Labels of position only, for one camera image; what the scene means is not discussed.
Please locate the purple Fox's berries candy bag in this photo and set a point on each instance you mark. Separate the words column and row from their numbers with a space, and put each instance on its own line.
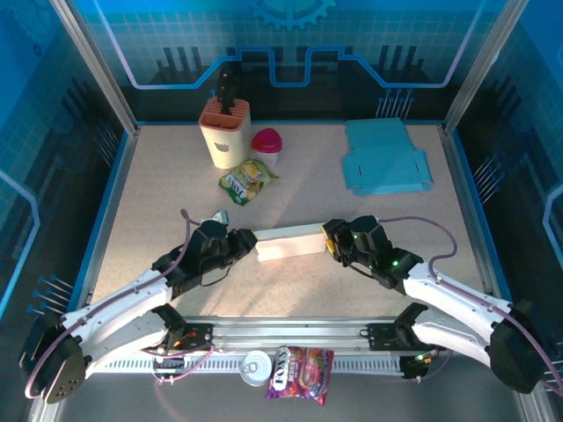
column 303, row 373

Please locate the white paper box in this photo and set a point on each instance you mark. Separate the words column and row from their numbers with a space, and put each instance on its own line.
column 290, row 246

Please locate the white jar pink lid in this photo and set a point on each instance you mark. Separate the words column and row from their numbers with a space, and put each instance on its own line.
column 266, row 140

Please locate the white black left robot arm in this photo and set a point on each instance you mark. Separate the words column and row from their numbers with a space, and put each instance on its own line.
column 119, row 303

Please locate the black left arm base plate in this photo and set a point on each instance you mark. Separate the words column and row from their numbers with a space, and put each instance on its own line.
column 198, row 336

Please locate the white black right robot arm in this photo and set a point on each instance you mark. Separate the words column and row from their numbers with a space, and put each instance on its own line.
column 457, row 299

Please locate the aluminium mounting rail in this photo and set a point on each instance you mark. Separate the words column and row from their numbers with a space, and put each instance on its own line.
column 286, row 330

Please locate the green Fox's candy bag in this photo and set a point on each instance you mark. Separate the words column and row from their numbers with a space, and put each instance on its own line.
column 246, row 180

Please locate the blue paper box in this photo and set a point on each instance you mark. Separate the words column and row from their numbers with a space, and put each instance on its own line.
column 382, row 149

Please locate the aluminium frame post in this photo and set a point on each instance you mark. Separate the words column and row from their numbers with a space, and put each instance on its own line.
column 479, row 66
column 97, row 66

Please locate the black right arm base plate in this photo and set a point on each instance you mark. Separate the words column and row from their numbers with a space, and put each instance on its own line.
column 380, row 336

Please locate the beige knife block orange top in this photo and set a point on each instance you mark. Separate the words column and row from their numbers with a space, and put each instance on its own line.
column 224, row 149

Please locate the silver tin can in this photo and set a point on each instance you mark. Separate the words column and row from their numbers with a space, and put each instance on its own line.
column 256, row 367

